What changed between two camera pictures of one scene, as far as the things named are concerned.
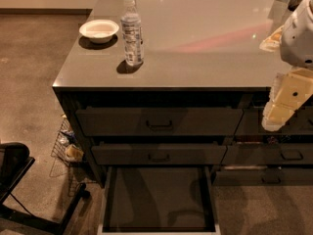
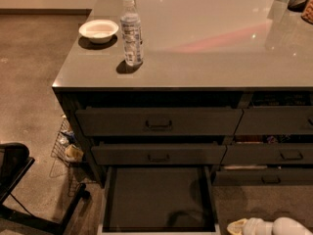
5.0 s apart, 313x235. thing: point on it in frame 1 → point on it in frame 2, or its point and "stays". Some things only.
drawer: x=158 y=200 stays
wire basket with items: x=67 y=148 stays
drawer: x=288 y=177 stays
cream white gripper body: x=299 y=41 → x=258 y=227
